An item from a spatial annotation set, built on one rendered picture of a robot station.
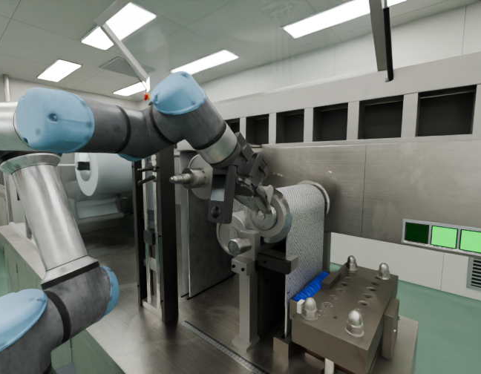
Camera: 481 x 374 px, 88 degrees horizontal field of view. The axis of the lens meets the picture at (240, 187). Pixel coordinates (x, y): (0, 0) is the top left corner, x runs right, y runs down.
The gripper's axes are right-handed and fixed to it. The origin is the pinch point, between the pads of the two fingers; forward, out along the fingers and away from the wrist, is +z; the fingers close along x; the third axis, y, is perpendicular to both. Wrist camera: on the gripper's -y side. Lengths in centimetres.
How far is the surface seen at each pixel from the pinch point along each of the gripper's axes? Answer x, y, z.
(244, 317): 4.8, -22.7, 18.1
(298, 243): -4.9, -0.6, 13.9
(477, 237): -41, 18, 32
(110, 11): 77, 57, -46
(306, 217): -4.9, 6.8, 13.2
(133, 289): 55, -31, 19
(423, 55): -10, 263, 132
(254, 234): 2.6, -4.5, 4.3
